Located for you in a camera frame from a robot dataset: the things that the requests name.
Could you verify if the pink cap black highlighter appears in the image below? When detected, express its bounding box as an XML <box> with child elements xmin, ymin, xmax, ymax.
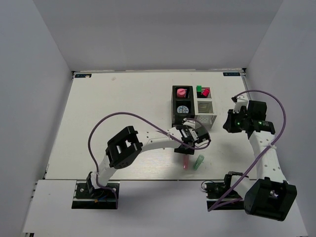
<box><xmin>201</xmin><ymin>88</ymin><xmax>210</xmax><ymax>98</ymax></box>

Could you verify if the green cap black highlighter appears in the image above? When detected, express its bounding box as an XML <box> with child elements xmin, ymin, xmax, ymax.
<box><xmin>196</xmin><ymin>85</ymin><xmax>202</xmax><ymax>92</ymax></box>

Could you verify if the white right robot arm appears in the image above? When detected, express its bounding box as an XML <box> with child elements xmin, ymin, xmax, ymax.
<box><xmin>223</xmin><ymin>96</ymin><xmax>297</xmax><ymax>221</ymax></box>

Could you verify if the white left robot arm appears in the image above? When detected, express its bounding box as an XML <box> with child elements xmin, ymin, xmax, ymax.
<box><xmin>87</xmin><ymin>125</ymin><xmax>210</xmax><ymax>197</ymax></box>

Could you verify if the white slotted organizer container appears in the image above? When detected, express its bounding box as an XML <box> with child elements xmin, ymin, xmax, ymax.
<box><xmin>193</xmin><ymin>85</ymin><xmax>217</xmax><ymax>130</ymax></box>

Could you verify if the black organizer container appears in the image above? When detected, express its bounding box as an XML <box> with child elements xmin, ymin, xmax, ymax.
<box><xmin>171</xmin><ymin>85</ymin><xmax>195</xmax><ymax>126</ymax></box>

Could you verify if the right blue table label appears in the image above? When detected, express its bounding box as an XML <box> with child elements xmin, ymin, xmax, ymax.
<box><xmin>223</xmin><ymin>72</ymin><xmax>240</xmax><ymax>77</ymax></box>

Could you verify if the blue table label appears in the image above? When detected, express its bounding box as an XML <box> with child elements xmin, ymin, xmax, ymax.
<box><xmin>223</xmin><ymin>72</ymin><xmax>240</xmax><ymax>77</ymax></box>
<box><xmin>75</xmin><ymin>74</ymin><xmax>92</xmax><ymax>78</ymax></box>

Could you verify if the left blue table label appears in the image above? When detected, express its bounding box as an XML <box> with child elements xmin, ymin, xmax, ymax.
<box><xmin>75</xmin><ymin>74</ymin><xmax>92</xmax><ymax>78</ymax></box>

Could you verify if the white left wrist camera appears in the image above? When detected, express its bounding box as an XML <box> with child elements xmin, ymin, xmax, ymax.
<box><xmin>183</xmin><ymin>118</ymin><xmax>201</xmax><ymax>129</ymax></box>

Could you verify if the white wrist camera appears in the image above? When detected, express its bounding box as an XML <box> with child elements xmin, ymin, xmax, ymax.
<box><xmin>183</xmin><ymin>118</ymin><xmax>201</xmax><ymax>129</ymax></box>
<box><xmin>232</xmin><ymin>95</ymin><xmax>249</xmax><ymax>114</ymax></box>

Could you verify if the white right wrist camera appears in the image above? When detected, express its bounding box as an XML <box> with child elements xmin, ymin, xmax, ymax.
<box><xmin>232</xmin><ymin>95</ymin><xmax>249</xmax><ymax>114</ymax></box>

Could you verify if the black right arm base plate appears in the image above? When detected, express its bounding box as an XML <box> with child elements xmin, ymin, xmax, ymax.
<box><xmin>201</xmin><ymin>181</ymin><xmax>247</xmax><ymax>211</ymax></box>

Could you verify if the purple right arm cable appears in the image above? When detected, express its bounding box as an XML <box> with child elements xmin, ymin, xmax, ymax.
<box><xmin>207</xmin><ymin>89</ymin><xmax>287</xmax><ymax>212</ymax></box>

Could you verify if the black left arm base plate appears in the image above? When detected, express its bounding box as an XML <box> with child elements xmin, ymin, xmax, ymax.
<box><xmin>72</xmin><ymin>181</ymin><xmax>118</xmax><ymax>210</ymax></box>

